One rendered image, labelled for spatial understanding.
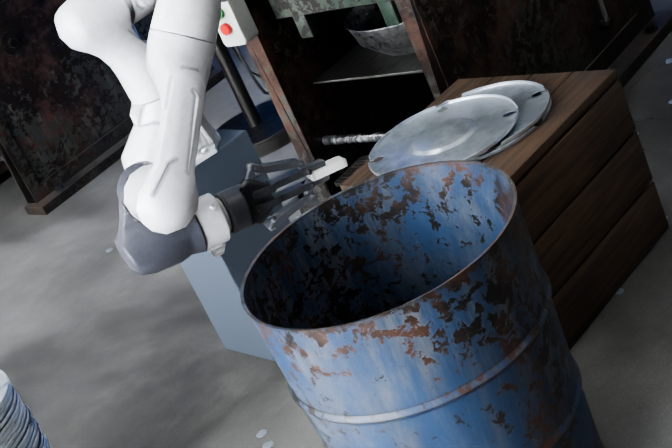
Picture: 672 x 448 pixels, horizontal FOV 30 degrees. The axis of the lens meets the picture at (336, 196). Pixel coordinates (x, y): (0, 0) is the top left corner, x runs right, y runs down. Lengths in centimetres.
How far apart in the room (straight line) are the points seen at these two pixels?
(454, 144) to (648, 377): 52
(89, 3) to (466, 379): 108
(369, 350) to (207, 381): 107
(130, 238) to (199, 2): 40
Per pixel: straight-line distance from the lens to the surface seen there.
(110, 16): 238
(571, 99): 229
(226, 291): 257
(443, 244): 200
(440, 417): 170
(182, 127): 197
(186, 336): 288
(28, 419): 226
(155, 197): 195
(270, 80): 298
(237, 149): 249
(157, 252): 206
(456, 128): 229
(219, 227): 208
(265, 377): 257
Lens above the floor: 125
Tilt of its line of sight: 23 degrees down
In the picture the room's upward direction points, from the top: 25 degrees counter-clockwise
